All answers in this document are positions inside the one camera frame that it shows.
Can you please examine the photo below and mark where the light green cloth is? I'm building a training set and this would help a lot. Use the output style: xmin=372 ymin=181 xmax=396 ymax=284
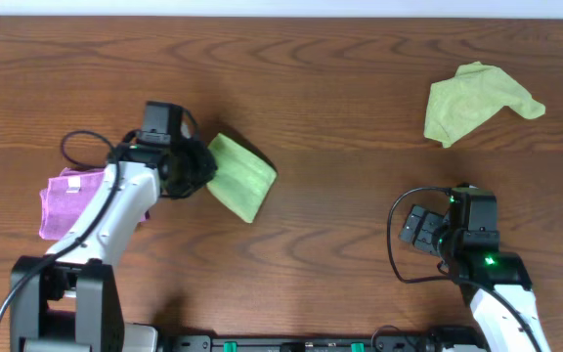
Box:
xmin=206 ymin=133 xmax=278 ymax=224
xmin=423 ymin=62 xmax=546 ymax=149

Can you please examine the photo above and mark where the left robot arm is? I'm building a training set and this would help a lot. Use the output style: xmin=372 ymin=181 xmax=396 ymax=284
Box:
xmin=4 ymin=139 xmax=216 ymax=352

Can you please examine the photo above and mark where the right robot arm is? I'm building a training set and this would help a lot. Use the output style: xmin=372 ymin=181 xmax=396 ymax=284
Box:
xmin=399 ymin=203 xmax=550 ymax=351

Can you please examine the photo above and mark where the crumpled light green cloth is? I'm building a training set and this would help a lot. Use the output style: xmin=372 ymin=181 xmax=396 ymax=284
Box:
xmin=423 ymin=62 xmax=546 ymax=149

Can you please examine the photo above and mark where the folded purple cloth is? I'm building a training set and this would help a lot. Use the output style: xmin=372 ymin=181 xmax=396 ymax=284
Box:
xmin=38 ymin=167 xmax=151 ymax=242

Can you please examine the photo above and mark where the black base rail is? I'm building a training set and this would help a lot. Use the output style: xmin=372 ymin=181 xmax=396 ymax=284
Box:
xmin=124 ymin=324 xmax=488 ymax=352

